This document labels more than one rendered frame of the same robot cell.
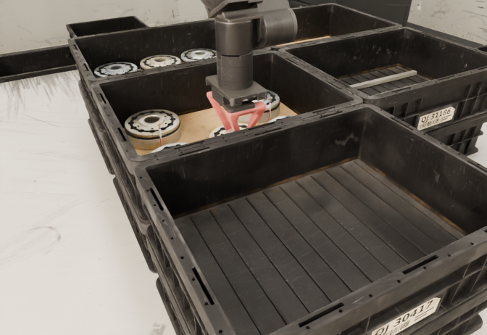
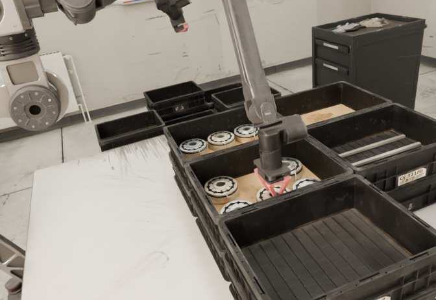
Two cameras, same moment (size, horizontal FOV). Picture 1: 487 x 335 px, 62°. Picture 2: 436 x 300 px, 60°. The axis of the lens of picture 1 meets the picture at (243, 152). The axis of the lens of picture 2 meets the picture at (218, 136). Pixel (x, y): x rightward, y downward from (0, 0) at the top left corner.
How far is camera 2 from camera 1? 39 cm
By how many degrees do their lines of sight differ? 11
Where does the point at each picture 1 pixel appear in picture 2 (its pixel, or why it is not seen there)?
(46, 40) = (122, 97)
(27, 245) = (150, 263)
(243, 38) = (274, 142)
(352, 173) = (349, 219)
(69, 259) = (176, 273)
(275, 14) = (293, 125)
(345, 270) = (339, 280)
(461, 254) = (393, 271)
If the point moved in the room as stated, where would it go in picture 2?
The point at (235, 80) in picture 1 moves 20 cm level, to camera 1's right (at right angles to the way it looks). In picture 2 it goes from (271, 165) to (351, 162)
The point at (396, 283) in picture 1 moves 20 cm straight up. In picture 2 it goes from (354, 286) to (360, 196)
